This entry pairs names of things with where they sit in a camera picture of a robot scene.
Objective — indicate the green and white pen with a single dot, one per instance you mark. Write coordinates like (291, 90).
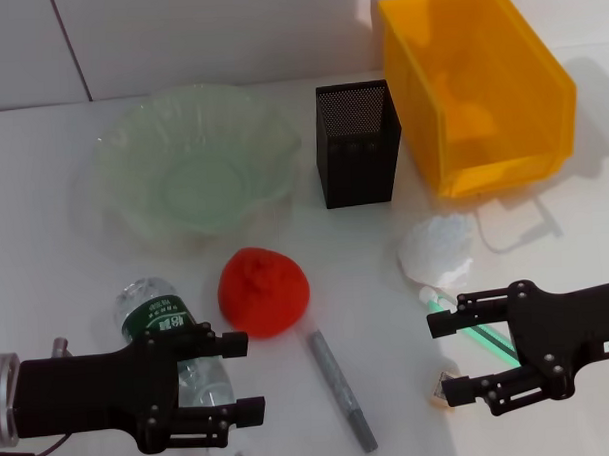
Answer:
(488, 341)

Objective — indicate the red-orange fruit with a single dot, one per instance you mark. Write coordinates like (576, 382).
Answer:
(264, 294)

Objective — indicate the wavy clear glass fruit bowl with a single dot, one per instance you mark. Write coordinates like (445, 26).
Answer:
(197, 156)

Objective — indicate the white paper ball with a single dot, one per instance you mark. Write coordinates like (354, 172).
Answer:
(435, 248)

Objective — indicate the yellow plastic bin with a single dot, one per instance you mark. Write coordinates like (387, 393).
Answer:
(430, 113)

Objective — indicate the grey marker pen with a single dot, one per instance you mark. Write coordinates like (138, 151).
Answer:
(340, 382)

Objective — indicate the small beige eraser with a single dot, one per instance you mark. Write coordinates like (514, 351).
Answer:
(437, 393)

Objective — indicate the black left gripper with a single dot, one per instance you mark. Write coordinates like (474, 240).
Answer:
(90, 390)

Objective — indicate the clear water bottle green label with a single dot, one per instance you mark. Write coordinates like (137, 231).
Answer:
(152, 308)

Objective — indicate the black mesh pen holder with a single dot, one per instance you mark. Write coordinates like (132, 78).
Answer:
(358, 176)

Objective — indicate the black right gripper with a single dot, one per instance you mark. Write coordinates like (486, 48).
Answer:
(563, 329)

